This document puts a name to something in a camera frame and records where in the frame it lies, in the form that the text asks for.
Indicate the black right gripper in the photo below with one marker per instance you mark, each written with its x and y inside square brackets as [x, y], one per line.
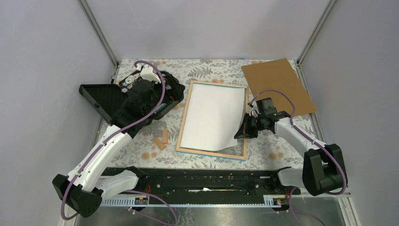
[245, 131]

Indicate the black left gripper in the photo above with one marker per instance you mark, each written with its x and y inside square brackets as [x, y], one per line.
[154, 84]

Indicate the hot air balloon photo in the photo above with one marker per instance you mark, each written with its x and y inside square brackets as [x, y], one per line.
[212, 118]

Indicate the wooden picture frame blue edge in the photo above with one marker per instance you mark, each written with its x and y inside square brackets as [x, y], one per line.
[184, 124]

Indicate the brown cardboard backing board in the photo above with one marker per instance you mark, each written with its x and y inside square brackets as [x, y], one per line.
[279, 75]

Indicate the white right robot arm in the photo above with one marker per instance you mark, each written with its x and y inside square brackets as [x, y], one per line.
[323, 170]

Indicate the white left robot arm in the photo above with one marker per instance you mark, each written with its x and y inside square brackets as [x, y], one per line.
[80, 190]

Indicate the black poker chip case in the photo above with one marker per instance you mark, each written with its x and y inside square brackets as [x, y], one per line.
[106, 99]

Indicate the small wooden block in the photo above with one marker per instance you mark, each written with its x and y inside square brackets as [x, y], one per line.
[159, 143]
[165, 136]

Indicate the floral patterned table mat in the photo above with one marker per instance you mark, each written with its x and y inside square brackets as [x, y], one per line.
[267, 152]

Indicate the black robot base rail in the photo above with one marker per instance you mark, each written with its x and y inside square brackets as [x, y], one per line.
[210, 186]

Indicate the aluminium corner post left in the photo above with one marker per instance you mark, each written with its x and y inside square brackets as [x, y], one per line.
[98, 32]

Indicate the aluminium corner post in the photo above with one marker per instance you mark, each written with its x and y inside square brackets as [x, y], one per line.
[98, 32]
[330, 5]

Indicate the aluminium corner post right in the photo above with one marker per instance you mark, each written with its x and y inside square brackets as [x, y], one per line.
[330, 5]

